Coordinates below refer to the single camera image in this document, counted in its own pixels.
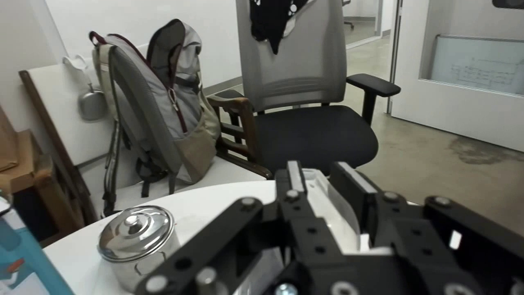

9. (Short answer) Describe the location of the blue picture book box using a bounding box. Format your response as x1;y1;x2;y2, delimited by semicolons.
0;190;76;295

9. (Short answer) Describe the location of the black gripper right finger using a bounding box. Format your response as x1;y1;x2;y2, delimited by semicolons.
330;161;524;295

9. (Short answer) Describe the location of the small steel pot with lid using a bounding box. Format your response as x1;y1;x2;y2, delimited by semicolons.
97;203;182;293

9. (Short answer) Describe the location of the dark wooden slat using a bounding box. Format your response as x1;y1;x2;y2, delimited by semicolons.
19;69;100;226

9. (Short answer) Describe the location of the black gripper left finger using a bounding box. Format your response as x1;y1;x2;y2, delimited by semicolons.
136;161;351;295

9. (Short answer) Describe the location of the black grey office chair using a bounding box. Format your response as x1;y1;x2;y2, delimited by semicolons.
235;0;403;177

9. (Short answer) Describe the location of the black garment on chair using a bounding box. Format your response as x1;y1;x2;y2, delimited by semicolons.
249;0;310;56

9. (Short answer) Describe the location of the small grey hanging pouch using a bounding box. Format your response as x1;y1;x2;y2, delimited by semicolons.
77;87;109;123

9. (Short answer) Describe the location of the white door with window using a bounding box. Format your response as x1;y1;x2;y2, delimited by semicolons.
390;0;524;154

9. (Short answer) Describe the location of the dark wooden chair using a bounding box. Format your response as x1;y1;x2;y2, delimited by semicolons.
207;89;276;179

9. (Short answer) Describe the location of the cardboard box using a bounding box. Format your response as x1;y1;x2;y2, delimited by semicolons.
0;105;56;193

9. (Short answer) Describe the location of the grey backpack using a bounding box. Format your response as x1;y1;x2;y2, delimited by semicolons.
89;18;223;218

